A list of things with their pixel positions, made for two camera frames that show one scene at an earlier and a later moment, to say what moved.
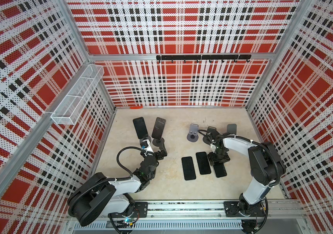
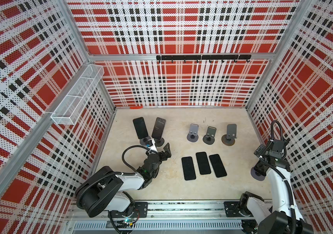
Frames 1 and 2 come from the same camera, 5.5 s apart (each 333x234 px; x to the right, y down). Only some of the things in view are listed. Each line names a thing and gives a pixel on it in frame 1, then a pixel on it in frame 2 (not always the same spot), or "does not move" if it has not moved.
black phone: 188,168 does not move
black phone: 219,169 does not move
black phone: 203,163 does not move
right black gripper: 212,158 -> 259,152
